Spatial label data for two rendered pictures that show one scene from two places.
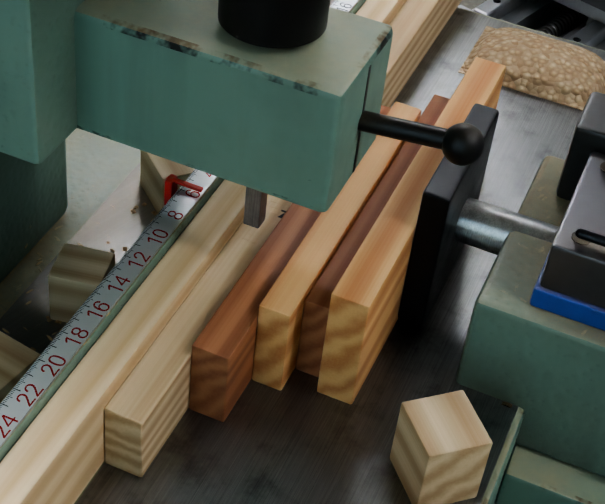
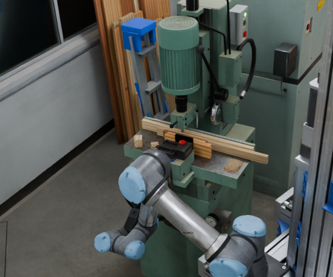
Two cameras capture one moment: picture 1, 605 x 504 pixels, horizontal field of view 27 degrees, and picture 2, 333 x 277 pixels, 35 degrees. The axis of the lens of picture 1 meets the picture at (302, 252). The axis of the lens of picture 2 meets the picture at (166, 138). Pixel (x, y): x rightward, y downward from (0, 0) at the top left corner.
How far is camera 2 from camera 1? 2.45 m
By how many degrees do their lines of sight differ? 77
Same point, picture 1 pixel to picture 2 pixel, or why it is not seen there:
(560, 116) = (220, 166)
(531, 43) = (234, 161)
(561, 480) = not seen: hidden behind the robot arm
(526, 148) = (212, 162)
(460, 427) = (153, 144)
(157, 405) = (159, 129)
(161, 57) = not seen: hidden behind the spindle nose
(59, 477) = (152, 125)
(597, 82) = (227, 169)
